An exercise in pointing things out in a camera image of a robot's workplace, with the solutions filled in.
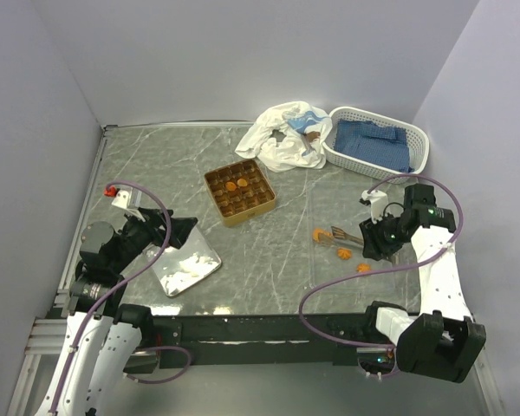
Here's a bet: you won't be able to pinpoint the silver tin lid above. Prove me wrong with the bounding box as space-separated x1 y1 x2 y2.
152 226 222 298

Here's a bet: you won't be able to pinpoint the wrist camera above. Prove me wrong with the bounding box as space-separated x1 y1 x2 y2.
360 190 389 224
103 185 142 215

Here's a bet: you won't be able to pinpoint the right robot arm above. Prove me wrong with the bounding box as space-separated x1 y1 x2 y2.
359 184 486 383

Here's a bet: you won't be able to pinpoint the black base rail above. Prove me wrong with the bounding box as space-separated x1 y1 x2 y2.
138 313 389 369

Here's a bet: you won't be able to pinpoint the gold cookie tin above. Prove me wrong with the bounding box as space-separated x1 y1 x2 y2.
204 159 276 227

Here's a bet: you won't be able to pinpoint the white crumpled shirt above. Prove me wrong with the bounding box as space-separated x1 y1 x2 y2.
235 101 333 172

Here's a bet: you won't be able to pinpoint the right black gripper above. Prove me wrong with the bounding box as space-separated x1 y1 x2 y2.
359 210 409 261

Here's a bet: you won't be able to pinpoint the metal tongs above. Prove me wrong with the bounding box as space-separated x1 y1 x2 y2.
313 226 364 247

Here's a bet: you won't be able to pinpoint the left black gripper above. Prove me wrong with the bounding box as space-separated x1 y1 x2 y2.
110 205 197 272

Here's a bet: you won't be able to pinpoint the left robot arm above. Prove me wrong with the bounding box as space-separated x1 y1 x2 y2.
36 208 198 415

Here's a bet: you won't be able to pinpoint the blue folded cloth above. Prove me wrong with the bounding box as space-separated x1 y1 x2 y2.
334 120 413 172

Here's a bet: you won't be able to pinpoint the swirl orange cookie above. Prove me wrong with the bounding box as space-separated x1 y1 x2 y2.
356 263 372 273
312 228 326 242
336 247 352 260

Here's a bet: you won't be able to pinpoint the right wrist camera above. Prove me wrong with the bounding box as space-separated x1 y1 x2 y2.
360 190 389 224

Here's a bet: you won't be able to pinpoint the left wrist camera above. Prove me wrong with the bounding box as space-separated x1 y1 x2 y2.
103 185 142 215

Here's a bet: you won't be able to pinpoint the white laundry basket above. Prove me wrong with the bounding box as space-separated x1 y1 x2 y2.
323 107 430 179

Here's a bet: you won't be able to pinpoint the clear plastic tray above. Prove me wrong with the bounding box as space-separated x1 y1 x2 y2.
307 179 397 287

